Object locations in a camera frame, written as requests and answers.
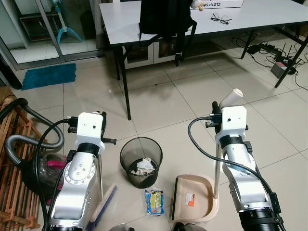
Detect broom with purple bristles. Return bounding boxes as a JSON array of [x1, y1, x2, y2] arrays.
[[88, 144, 119, 230]]

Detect beige long-handled dustpan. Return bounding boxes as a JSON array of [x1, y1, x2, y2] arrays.
[[172, 89, 244, 223]]

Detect blue floor mat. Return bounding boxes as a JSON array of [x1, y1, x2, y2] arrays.
[[20, 63, 77, 91]]

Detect black mesh waste bin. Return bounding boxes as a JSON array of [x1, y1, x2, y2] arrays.
[[119, 137, 164, 190]]

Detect crumpled white paper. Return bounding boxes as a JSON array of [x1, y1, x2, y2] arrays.
[[136, 157, 157, 175]]

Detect blue yellow snack packet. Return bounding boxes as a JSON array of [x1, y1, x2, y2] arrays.
[[144, 188, 166, 216]]

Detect black power strip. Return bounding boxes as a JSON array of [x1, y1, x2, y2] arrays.
[[247, 42, 281, 55]]

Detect black router with antennas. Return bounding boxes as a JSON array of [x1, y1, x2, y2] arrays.
[[270, 42, 300, 76]]

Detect white low cabinet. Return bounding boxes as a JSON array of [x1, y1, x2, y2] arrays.
[[123, 35, 227, 66]]

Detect black eyeglasses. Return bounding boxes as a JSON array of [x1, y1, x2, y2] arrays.
[[210, 13, 233, 24]]

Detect white folding table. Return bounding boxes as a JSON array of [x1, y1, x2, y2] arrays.
[[99, 0, 308, 121]]

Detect white printed cardboard box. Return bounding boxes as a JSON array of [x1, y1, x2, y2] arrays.
[[198, 0, 244, 9]]

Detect black backpack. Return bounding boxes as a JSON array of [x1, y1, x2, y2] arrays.
[[139, 0, 197, 67]]

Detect small plush toy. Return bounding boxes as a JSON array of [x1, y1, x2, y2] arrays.
[[190, 0, 203, 11]]

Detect orange wooden rack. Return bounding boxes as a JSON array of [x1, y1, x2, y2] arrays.
[[0, 95, 43, 230]]

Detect teal mop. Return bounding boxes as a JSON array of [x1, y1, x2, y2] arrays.
[[51, 0, 83, 45]]

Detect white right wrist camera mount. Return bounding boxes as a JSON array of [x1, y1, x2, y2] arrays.
[[215, 105, 248, 145]]

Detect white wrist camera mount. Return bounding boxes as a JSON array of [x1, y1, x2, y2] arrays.
[[76, 112, 107, 148], [215, 105, 248, 145]]

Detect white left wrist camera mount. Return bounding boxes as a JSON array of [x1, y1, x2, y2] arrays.
[[76, 112, 107, 148]]

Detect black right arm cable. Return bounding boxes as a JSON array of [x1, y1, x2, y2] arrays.
[[187, 115, 282, 219]]

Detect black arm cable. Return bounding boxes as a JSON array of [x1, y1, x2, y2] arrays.
[[187, 115, 282, 219], [33, 117, 78, 231]]

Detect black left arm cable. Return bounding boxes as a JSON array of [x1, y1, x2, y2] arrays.
[[33, 117, 78, 231]]

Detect vacuum cleaner with grey hose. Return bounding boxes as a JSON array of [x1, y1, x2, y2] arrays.
[[0, 98, 67, 205]]

